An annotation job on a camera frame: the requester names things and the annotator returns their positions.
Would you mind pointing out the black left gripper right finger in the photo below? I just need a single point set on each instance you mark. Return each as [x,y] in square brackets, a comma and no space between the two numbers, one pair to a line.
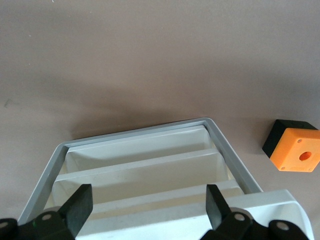
[220,217]

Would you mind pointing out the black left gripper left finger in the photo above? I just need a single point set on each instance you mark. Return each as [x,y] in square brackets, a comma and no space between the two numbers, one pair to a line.
[75,212]

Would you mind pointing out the orange button enclosure box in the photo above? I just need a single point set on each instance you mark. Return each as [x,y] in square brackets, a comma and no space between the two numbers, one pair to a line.
[297,152]

